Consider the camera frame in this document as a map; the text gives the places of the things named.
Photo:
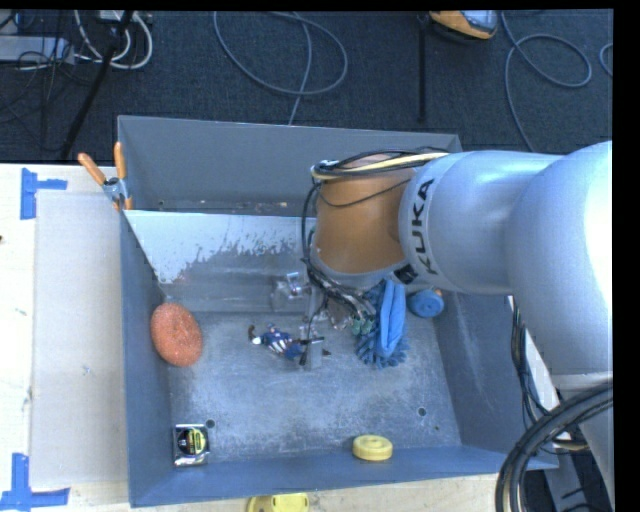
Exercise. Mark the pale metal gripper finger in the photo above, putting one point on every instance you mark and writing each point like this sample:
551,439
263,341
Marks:
291,286
313,354

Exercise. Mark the blue toy action figure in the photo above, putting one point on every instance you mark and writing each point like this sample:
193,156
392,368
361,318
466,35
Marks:
276,341

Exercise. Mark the grey metal bin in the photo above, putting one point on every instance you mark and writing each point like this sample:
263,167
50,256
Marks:
280,410

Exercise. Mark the blue microfibre duster mitt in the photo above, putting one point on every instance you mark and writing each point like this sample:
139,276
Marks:
389,325

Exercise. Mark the blue round cap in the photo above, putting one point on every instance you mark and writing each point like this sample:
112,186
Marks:
425,304

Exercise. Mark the copper round scouring pad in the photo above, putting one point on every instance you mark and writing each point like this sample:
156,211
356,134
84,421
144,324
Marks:
176,334

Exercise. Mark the chrome and yellow tape measure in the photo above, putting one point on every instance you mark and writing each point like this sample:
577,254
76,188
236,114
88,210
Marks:
191,444

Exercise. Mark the yellow plastic disc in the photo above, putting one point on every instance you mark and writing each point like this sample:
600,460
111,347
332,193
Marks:
277,503

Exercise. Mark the pale flat board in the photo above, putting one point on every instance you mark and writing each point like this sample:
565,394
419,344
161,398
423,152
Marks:
75,340

